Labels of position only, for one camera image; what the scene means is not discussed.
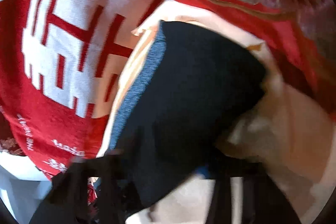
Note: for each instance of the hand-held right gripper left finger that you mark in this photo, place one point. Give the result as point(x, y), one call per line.
point(78, 176)

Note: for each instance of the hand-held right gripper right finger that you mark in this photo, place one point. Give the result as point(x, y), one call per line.
point(236, 171)

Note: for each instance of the dark pants with grey waistband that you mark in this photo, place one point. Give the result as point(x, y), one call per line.
point(197, 95)

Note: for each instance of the peach bed sheet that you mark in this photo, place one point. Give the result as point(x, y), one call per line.
point(288, 124)

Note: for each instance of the red blanket with white pattern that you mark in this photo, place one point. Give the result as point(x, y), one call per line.
point(60, 29)

